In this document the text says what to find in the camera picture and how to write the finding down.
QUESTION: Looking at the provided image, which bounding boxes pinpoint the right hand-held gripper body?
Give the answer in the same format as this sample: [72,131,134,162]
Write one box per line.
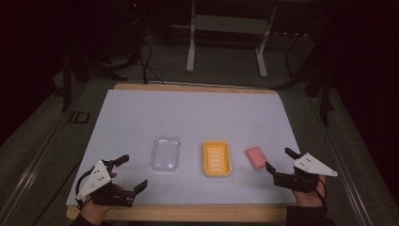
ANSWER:
[273,152,339,193]

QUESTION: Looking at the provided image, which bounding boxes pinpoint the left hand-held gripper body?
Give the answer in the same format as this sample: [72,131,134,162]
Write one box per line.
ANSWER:
[75,160,136,207]

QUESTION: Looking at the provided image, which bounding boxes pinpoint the pink soap bar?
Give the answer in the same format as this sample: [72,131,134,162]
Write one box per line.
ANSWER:
[245,145,269,170]

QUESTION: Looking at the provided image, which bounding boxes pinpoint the person's left hand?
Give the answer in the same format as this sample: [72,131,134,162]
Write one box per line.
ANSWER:
[80,197,111,226]

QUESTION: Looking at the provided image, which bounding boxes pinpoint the person's right hand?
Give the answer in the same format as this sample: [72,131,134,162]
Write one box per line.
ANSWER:
[293,175,327,208]

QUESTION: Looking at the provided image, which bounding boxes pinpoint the clear plastic tray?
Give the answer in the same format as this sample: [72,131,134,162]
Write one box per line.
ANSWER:
[149,135,183,173]

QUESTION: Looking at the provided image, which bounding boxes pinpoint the yellow soap dish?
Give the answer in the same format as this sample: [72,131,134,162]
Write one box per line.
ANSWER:
[201,140,233,178]

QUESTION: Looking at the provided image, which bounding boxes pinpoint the black metal stand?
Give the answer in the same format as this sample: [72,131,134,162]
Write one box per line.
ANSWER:
[60,51,128,113]
[272,29,336,127]

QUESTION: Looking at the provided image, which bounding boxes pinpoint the white table mat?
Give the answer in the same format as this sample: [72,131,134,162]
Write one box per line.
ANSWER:
[66,89,299,207]

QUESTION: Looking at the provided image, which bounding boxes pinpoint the white metal stand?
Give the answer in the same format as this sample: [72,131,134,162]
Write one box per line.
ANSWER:
[185,0,279,78]

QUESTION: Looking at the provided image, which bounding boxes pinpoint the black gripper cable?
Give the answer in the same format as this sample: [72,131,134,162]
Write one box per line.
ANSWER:
[314,175,329,210]
[74,168,97,211]

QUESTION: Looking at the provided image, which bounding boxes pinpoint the metal floor rail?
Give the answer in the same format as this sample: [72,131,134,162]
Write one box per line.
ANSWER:
[309,95,375,226]
[0,114,74,224]

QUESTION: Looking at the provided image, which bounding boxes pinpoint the black floor bracket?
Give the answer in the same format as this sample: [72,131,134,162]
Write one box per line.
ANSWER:
[68,110,91,124]

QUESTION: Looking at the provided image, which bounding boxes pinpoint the black floor cables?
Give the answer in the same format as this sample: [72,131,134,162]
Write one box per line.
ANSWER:
[128,0,166,87]

